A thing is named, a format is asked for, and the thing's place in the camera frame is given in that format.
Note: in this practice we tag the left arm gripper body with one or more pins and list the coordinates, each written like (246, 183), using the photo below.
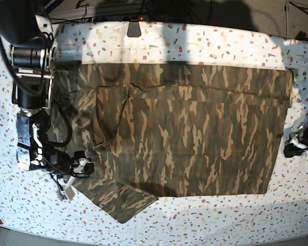
(304, 139)

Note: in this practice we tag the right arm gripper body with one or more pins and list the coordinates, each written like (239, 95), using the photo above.
(62, 164)

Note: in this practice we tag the camouflage T-shirt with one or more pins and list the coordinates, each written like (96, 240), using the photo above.
(172, 130)

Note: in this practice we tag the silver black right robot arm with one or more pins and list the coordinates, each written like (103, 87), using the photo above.
(28, 48)

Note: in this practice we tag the black power strip red light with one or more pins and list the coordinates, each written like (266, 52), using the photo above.
(120, 18)

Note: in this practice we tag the dark grey camera mount foot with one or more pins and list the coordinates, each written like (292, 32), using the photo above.
(134, 30)

